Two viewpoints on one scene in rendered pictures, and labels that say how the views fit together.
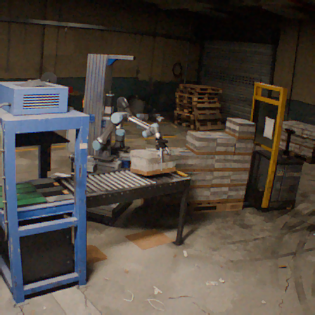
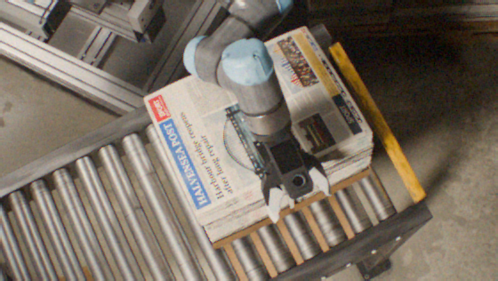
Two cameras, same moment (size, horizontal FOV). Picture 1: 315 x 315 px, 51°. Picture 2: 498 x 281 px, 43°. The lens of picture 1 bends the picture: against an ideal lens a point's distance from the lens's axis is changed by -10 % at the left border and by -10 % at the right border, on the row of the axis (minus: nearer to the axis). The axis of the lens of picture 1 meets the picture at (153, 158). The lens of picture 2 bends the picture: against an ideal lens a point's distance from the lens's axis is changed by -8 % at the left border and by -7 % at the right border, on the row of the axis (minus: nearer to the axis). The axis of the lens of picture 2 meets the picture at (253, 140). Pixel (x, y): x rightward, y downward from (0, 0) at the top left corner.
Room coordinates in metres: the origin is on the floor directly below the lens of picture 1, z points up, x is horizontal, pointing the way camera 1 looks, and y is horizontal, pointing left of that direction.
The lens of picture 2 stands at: (3.30, -0.13, 2.30)
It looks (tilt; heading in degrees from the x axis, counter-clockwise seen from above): 72 degrees down; 19
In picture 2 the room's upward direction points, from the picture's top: 7 degrees counter-clockwise
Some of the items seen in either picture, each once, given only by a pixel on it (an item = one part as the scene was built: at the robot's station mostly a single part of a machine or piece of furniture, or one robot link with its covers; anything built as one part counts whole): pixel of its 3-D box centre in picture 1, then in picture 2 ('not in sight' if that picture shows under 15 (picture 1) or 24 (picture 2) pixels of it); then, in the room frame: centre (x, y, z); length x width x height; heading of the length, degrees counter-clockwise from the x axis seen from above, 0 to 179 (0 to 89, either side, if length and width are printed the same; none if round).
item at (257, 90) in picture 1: (251, 138); not in sight; (5.39, -1.49, 0.97); 0.09 x 0.09 x 1.75; 18
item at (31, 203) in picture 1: (29, 197); not in sight; (2.81, 1.07, 0.75); 0.70 x 0.65 x 0.10; 129
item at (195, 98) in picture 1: (197, 105); not in sight; (11.51, -1.25, 0.65); 1.33 x 0.94 x 1.30; 133
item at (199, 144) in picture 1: (200, 143); not in sight; (4.77, -0.61, 0.95); 0.38 x 0.29 x 0.23; 18
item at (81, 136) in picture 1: (79, 209); not in sight; (2.66, 0.56, 0.77); 0.09 x 0.09 x 1.55; 39
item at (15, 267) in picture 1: (12, 220); not in sight; (2.28, 1.02, 0.77); 0.09 x 0.09 x 1.55; 39
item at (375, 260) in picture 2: (182, 216); (387, 245); (3.67, -0.38, 0.34); 0.06 x 0.06 x 0.68; 39
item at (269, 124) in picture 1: (266, 123); not in sight; (5.09, -1.61, 1.28); 0.57 x 0.01 x 0.65; 18
